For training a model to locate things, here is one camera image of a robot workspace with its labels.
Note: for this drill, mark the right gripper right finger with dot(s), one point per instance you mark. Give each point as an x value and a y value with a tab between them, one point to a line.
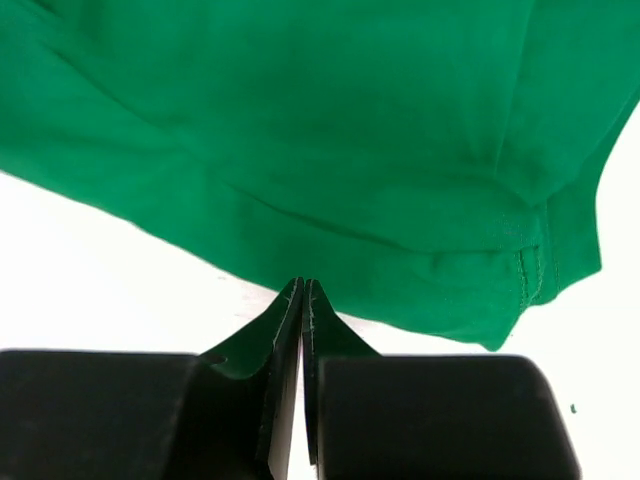
375	416

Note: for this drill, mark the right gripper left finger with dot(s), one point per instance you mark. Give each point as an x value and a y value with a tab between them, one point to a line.
224	414

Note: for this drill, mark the green t-shirt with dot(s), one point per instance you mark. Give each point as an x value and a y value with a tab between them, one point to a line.
434	164

